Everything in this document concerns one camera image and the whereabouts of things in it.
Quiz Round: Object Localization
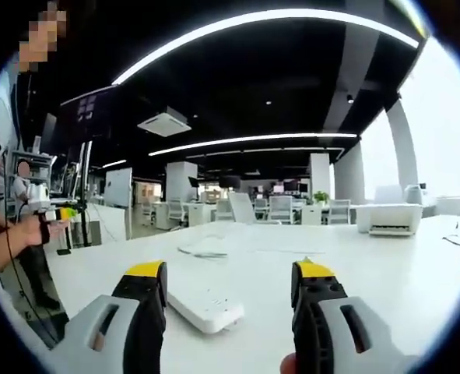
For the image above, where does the white plain-backed chair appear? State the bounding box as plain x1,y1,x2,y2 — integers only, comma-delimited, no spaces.
228,191,260,224

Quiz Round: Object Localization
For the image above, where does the group of white office chairs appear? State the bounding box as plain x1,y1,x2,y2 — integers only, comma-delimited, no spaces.
139,193,352,226

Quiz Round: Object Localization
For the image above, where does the white table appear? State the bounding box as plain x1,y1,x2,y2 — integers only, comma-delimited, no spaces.
42,213,460,374

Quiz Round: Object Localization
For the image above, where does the white storage shelf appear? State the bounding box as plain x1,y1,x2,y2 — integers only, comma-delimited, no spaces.
11,136,59,196

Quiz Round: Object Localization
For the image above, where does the person's left hand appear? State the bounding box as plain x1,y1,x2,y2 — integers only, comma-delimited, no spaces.
13,216,65,249

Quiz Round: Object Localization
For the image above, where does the white printer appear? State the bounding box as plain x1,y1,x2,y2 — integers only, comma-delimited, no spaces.
356,202,424,238

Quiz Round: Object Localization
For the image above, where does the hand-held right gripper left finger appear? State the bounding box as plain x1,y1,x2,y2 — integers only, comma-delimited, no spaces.
56,260,168,374

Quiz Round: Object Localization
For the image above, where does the ceiling air conditioner unit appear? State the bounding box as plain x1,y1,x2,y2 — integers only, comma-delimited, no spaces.
136,105,193,138

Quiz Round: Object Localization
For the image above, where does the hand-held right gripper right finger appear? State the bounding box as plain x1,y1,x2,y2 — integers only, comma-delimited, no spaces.
290,259,420,374

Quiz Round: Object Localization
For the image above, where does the white power strip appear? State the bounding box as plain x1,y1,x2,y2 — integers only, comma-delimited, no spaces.
166,287,245,335

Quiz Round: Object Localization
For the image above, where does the white rounded appliance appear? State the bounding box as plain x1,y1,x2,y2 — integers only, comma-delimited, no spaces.
403,183,428,206

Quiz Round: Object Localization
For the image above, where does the dark hanging monitor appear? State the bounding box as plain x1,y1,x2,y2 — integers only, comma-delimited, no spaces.
60,83,120,137

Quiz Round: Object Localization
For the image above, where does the black tripod stand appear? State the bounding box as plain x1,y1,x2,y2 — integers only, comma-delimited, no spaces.
75,139,94,249

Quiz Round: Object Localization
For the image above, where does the rolling whiteboard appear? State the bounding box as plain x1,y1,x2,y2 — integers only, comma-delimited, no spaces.
104,167,133,208

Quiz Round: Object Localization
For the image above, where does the thin black device cable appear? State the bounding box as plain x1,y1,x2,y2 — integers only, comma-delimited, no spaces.
2,147,65,344

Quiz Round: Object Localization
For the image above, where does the white power strip cable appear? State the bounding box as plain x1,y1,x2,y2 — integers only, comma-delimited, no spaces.
177,233,230,260

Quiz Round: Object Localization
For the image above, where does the person's right hand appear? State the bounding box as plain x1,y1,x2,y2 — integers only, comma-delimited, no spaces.
279,351,299,374

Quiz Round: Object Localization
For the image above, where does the long ceiling light strip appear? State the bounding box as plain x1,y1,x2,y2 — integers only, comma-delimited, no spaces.
148,132,358,157
111,9,420,86

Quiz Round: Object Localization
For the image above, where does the white side desk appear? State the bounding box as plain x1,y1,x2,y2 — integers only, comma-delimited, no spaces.
68,200,133,250

